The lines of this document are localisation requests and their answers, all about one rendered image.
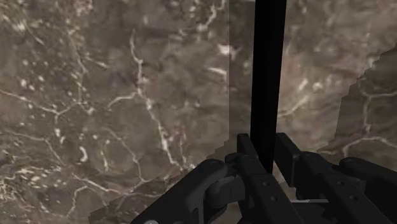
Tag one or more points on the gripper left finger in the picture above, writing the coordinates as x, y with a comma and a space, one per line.
198, 192

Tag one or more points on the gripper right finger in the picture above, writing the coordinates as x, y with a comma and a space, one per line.
341, 186

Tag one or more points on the black long thin bar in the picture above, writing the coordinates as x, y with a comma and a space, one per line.
268, 80

